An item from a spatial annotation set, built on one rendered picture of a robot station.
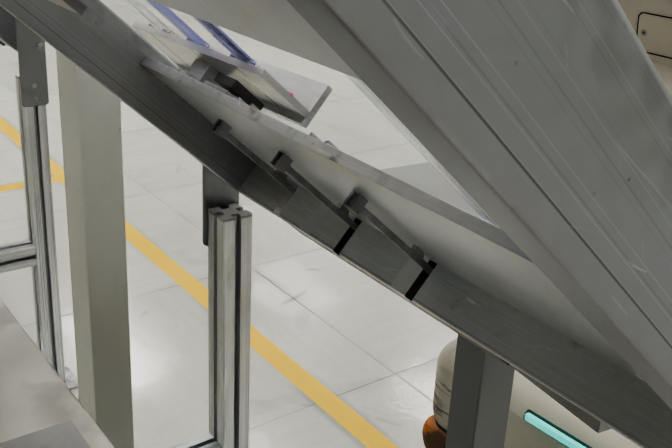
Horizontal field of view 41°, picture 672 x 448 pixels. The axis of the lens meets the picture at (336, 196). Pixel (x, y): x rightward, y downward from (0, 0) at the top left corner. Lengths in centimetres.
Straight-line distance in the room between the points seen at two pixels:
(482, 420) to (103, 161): 60
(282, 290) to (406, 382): 48
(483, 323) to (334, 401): 114
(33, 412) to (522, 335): 40
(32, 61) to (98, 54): 77
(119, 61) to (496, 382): 62
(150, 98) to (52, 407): 33
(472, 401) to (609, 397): 53
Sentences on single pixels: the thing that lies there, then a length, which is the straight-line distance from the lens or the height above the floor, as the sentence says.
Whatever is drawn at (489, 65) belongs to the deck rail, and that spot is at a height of 101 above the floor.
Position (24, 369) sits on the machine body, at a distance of 85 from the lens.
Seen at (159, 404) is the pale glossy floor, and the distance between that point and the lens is 188.
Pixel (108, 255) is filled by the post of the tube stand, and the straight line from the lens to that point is 129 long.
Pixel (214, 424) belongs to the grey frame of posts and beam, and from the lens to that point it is 123.
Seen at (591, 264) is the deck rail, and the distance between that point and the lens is 29.
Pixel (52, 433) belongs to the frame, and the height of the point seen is 66.
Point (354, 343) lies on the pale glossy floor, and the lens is 208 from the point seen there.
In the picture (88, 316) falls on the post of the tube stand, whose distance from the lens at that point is 132.
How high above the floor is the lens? 106
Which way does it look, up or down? 22 degrees down
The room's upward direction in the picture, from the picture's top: 3 degrees clockwise
